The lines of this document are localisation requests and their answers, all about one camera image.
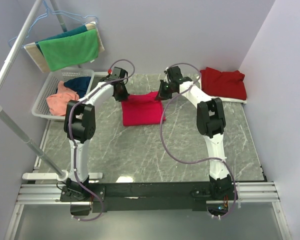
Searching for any pink red t-shirt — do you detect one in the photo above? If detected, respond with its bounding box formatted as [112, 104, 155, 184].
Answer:
[121, 91, 164, 127]

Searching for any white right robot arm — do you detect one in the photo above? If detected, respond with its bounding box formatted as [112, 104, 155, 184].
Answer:
[155, 64, 235, 200]

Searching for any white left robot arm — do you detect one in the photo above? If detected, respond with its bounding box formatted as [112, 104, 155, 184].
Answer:
[63, 67, 129, 201]

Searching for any navy t-shirt in basket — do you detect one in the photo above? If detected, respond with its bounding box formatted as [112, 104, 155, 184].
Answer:
[64, 76, 91, 98]

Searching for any white folded t-shirt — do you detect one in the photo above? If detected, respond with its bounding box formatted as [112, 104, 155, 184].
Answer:
[211, 96, 247, 104]

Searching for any salmon t-shirt in basket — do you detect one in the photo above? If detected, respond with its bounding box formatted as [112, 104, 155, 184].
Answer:
[46, 81, 80, 116]

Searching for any dark red folded t-shirt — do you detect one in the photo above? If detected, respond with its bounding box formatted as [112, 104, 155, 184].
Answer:
[200, 67, 247, 101]

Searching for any green hanging towel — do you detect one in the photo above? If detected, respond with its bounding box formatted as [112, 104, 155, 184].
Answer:
[38, 29, 99, 72]

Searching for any teal hanging towel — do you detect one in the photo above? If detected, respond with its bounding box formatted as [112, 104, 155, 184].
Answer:
[35, 25, 88, 57]

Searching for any white laundry basket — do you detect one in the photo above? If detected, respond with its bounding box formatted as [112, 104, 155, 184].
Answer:
[31, 67, 95, 121]

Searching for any beige hanging towel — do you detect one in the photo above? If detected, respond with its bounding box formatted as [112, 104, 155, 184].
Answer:
[23, 21, 105, 73]

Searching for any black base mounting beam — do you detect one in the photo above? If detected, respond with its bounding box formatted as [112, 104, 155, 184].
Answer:
[60, 181, 238, 213]

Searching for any white clothes rack pole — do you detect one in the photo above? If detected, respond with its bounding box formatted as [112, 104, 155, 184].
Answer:
[0, 0, 83, 179]

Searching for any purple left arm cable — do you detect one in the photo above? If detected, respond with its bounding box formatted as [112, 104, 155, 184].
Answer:
[66, 58, 137, 222]

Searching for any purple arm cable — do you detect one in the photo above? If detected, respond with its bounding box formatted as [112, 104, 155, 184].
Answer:
[159, 62, 239, 219]
[66, 58, 137, 222]

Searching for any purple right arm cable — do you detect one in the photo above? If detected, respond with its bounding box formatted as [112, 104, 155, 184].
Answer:
[159, 62, 239, 219]

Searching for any blue wire hanger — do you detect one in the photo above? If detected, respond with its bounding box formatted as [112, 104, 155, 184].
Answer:
[7, 5, 99, 50]

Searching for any aluminium rail frame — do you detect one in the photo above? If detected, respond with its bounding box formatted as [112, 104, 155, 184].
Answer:
[4, 182, 292, 240]

